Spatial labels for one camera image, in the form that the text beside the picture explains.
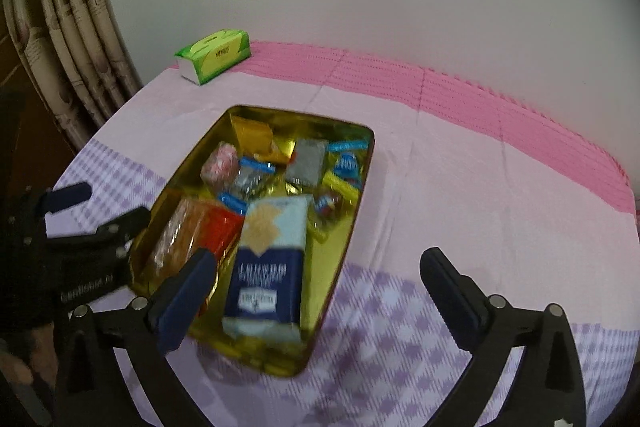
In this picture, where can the grey sesame cake block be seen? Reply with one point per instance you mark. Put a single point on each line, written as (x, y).
(306, 163)

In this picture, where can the blue soda cracker pack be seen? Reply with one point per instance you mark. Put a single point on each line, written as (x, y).
(265, 291)

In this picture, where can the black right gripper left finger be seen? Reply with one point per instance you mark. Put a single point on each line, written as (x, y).
(90, 389)

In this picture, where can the light blue candy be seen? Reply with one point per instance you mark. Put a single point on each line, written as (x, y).
(346, 160)

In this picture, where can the blue dark candy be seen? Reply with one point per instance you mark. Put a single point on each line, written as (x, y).
(250, 181)

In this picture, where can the yellow candy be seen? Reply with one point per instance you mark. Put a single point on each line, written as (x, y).
(336, 199)

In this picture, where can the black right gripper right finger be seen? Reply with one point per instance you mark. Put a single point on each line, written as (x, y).
(547, 389)

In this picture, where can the brown cracker pack in tin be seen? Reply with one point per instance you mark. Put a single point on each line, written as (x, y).
(177, 241)

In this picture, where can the pink brown cake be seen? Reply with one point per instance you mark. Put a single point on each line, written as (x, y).
(221, 167)

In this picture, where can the pink purple checked tablecloth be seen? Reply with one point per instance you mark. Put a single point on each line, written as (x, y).
(529, 209)

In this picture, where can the maroon gold toffee tin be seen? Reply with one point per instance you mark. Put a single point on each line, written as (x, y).
(323, 261)

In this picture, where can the orange yellow snack packet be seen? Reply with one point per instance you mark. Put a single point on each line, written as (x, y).
(256, 140)

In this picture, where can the green tissue pack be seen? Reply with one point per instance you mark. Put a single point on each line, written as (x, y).
(212, 55)

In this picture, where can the orange snack pack in tin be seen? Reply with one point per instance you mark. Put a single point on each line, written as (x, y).
(219, 231)

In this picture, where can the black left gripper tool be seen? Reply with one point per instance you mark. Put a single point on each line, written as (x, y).
(43, 277)

